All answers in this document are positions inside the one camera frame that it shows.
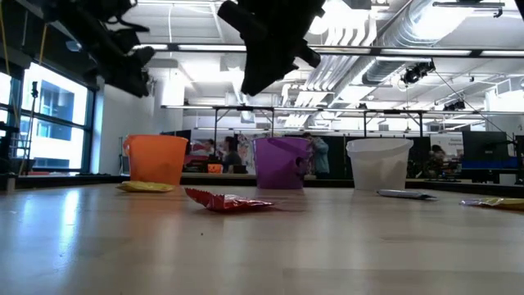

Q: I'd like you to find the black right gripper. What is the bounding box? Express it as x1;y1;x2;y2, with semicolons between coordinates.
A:
217;0;327;96

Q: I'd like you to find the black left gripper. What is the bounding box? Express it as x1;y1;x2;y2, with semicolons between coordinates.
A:
81;30;156;98

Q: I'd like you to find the yellow candy pack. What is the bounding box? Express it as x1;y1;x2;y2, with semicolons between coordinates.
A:
458;197;524;212
115;180;176;194

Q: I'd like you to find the red candy pack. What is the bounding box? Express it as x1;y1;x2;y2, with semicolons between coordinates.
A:
184;187;275;213

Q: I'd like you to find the orange plastic bucket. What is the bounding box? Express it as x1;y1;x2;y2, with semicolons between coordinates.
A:
124;134;189;188

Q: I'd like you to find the black tripod stand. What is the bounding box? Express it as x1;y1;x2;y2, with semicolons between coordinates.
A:
25;80;41;173

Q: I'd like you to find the large dark-framed window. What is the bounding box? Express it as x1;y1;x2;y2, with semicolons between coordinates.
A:
0;61;97;175

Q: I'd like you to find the person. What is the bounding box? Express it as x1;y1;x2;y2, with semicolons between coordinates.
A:
220;136;243;174
425;143;447;177
201;138;218;163
302;131;331;180

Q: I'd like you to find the purple plastic bucket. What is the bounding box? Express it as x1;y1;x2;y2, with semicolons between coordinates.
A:
252;136;311;190

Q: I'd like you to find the black ceiling spotlight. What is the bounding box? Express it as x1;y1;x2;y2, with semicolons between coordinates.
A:
400;60;436;86

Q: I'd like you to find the white plastic bucket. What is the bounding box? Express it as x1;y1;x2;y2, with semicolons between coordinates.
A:
346;138;414;192

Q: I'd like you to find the silver flat snack packet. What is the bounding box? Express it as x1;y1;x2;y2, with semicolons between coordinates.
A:
376;188;438;201

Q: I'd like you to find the black computer monitor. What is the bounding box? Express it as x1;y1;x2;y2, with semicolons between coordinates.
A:
461;130;512;161

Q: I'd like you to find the black overhead light rail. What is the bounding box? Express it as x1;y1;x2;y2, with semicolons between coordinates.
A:
134;42;524;58

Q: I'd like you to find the black metal frame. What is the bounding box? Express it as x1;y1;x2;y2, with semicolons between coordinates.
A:
363;108;429;138
212;105;276;138

